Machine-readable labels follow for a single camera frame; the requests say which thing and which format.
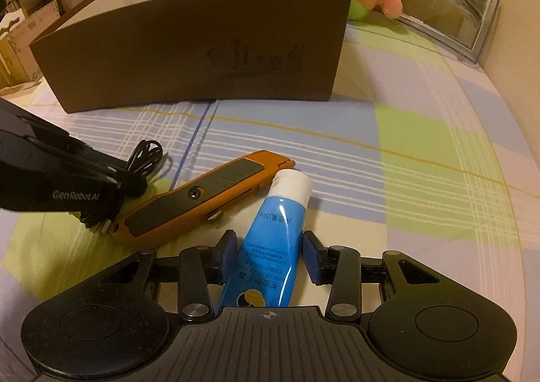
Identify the checked bedsheet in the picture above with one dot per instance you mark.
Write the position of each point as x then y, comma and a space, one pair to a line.
379, 154

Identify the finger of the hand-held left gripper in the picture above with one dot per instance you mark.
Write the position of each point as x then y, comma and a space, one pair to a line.
109, 171

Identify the orange utility knife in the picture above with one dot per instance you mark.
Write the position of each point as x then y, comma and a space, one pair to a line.
190, 196

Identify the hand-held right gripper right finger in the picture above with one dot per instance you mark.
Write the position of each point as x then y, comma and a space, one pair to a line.
312, 257

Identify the plain cardboard box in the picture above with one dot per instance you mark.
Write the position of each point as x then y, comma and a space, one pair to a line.
21, 40

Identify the glass picture frame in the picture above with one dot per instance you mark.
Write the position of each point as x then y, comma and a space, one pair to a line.
443, 6

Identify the blue hand cream tube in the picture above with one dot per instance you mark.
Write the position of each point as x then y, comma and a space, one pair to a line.
270, 238

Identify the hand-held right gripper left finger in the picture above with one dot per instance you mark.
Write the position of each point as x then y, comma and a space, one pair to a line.
228, 257

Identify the brown cardboard box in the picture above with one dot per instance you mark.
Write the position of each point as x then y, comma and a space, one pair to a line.
190, 48

